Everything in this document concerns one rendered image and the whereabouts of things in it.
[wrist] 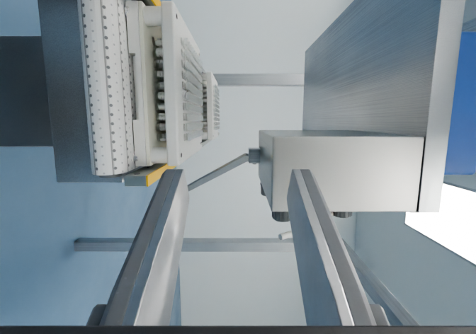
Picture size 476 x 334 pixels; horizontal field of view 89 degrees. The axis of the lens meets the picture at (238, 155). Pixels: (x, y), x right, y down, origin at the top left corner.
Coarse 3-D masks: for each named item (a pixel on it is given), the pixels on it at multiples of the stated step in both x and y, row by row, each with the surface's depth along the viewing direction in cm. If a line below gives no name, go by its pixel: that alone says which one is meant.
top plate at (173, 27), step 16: (176, 16) 37; (176, 32) 37; (176, 48) 37; (176, 64) 37; (176, 80) 37; (176, 96) 37; (176, 112) 37; (192, 112) 49; (176, 128) 38; (176, 144) 38; (192, 144) 49; (176, 160) 38
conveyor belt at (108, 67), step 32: (96, 0) 31; (96, 32) 31; (96, 64) 32; (128, 64) 37; (96, 96) 32; (128, 96) 37; (96, 128) 33; (128, 128) 37; (96, 160) 34; (128, 160) 37
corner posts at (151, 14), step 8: (144, 8) 36; (152, 8) 36; (160, 8) 36; (144, 16) 36; (152, 16) 36; (160, 16) 36; (152, 24) 37; (160, 24) 37; (152, 152) 39; (160, 152) 39; (152, 160) 39; (160, 160) 39
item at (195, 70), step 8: (192, 56) 44; (192, 64) 47; (192, 72) 45; (200, 72) 54; (160, 80) 43; (192, 80) 45; (200, 80) 54; (192, 88) 45; (200, 88) 54; (192, 96) 44; (200, 96) 55; (192, 104) 45; (200, 104) 55; (200, 112) 55; (192, 120) 45; (200, 120) 56; (192, 128) 44; (200, 128) 54
